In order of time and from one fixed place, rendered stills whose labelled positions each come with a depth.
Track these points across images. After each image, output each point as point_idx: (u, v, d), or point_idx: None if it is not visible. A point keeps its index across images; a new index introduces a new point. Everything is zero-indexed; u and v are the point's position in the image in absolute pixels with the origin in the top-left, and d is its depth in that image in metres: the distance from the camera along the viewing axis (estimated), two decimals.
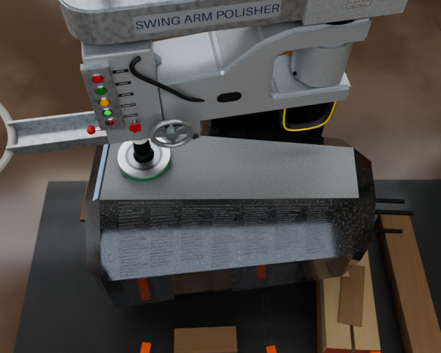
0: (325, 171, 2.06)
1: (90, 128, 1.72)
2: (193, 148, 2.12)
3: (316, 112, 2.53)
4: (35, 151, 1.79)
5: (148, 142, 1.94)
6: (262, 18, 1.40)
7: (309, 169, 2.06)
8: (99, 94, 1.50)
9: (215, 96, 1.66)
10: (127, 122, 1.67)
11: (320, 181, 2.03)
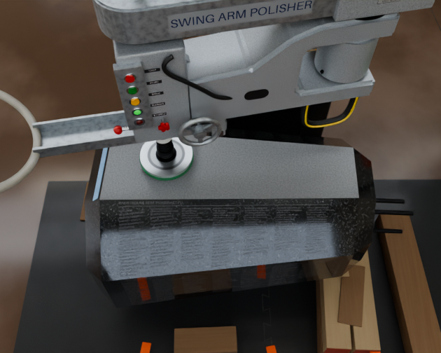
0: (325, 171, 2.06)
1: (117, 128, 1.72)
2: (193, 148, 2.12)
3: (316, 112, 2.53)
4: (61, 153, 1.79)
5: (171, 141, 1.95)
6: (295, 15, 1.41)
7: (309, 169, 2.06)
8: (130, 93, 1.50)
9: (242, 94, 1.66)
10: (155, 122, 1.68)
11: (320, 181, 2.03)
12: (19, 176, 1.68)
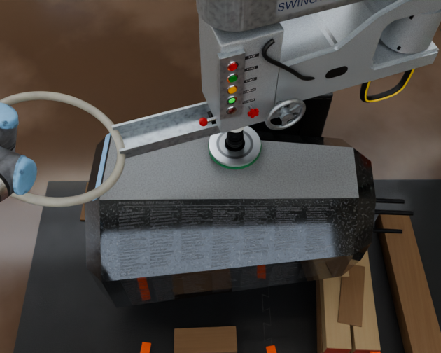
0: (325, 171, 2.06)
1: (204, 120, 1.74)
2: (193, 148, 2.12)
3: (316, 112, 2.53)
4: (145, 151, 1.79)
5: (242, 129, 1.98)
6: None
7: (309, 169, 2.06)
8: (230, 81, 1.52)
9: (324, 73, 1.71)
10: (243, 109, 1.70)
11: (320, 181, 2.03)
12: (114, 178, 1.68)
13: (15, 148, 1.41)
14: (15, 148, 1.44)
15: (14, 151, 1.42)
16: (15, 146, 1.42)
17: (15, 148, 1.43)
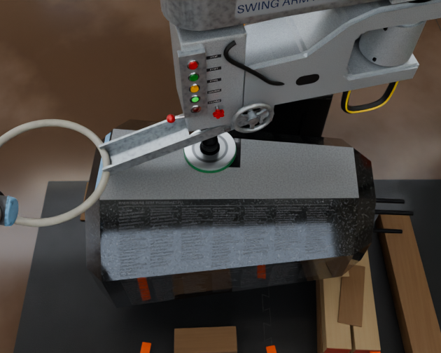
0: (325, 171, 2.06)
1: (171, 116, 1.74)
2: None
3: (316, 112, 2.53)
4: (127, 167, 1.96)
5: None
6: None
7: (309, 169, 2.06)
8: (191, 80, 1.53)
9: (294, 79, 1.70)
10: (209, 109, 1.70)
11: (320, 181, 2.03)
12: (94, 196, 1.88)
13: None
14: None
15: None
16: None
17: None
